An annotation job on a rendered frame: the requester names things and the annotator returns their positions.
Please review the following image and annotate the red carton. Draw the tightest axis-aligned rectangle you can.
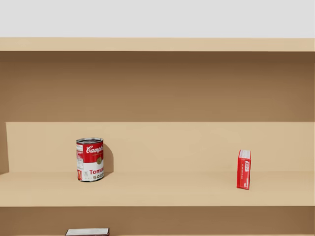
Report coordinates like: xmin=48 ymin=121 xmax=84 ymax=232
xmin=236 ymin=149 xmax=252 ymax=190

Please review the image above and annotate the pale wooden shelf unit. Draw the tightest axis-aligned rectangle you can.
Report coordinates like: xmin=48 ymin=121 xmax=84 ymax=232
xmin=0 ymin=37 xmax=315 ymax=236

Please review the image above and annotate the red and white can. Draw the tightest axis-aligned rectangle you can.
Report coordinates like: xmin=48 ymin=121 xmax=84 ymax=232
xmin=75 ymin=137 xmax=105 ymax=183

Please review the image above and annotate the brown carton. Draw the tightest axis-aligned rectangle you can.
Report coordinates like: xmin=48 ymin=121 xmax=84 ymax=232
xmin=64 ymin=228 xmax=110 ymax=236

